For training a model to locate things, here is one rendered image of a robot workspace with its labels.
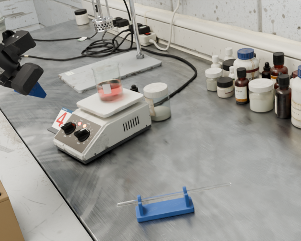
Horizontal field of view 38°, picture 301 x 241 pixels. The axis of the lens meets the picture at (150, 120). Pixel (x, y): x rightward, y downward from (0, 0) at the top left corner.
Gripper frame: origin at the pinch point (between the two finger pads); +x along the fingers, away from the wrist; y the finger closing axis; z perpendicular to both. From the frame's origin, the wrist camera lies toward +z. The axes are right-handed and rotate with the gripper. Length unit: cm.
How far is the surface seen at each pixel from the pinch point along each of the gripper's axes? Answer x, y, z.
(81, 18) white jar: 54, 96, 53
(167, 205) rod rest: 15.4, -35.8, -6.7
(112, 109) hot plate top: 14.4, -9.9, 5.5
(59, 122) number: 18.2, 10.0, -1.5
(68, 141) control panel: 13.4, -4.0, -5.2
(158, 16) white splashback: 46, 36, 53
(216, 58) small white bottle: 38, -7, 36
